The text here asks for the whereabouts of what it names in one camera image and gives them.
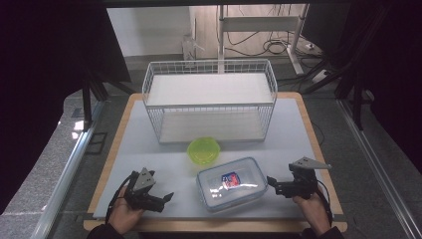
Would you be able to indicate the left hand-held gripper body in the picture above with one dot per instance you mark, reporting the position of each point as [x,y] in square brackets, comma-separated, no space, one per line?
[143,182]

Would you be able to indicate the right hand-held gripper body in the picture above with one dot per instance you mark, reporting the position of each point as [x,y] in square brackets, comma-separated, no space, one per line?
[303,182]

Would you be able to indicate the clear rectangular food container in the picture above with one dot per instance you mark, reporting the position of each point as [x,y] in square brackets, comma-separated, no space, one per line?
[232,186]

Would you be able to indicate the green round container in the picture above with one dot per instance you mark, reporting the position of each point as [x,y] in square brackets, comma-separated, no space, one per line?
[203,151]

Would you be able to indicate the person's left hand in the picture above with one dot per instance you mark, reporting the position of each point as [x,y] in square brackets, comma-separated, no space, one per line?
[124,215]

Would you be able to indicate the grey table mat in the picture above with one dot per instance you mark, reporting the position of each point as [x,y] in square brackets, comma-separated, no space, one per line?
[139,146]

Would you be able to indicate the black metal stand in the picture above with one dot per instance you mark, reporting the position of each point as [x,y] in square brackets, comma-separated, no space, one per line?
[356,99]
[87,99]

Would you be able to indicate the white power strip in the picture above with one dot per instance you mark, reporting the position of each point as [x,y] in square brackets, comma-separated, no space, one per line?
[320,76]

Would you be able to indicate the clear plastic holder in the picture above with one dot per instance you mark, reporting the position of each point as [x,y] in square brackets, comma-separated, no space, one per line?
[189,46]

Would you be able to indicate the dark curtain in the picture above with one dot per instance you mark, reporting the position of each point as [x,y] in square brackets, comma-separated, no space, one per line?
[398,66]

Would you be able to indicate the aluminium rail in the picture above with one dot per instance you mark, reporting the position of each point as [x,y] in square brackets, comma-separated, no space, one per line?
[68,172]
[375,159]

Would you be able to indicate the white desk frame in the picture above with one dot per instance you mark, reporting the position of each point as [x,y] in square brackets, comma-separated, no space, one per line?
[258,23]

